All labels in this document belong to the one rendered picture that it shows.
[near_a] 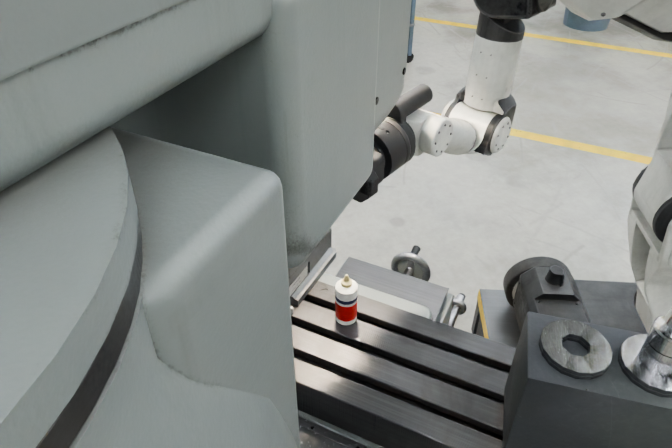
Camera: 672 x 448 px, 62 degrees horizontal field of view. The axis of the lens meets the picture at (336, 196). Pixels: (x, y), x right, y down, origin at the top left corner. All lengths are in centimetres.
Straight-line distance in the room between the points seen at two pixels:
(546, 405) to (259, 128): 56
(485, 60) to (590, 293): 83
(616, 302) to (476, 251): 103
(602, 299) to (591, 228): 126
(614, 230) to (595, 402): 221
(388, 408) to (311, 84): 63
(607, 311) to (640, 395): 88
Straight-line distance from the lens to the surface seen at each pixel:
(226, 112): 44
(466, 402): 98
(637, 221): 140
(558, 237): 283
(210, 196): 30
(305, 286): 110
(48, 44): 25
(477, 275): 252
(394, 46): 67
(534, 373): 79
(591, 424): 86
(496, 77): 115
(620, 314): 170
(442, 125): 93
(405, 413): 95
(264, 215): 31
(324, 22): 44
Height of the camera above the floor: 170
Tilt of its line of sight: 36 degrees down
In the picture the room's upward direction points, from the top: straight up
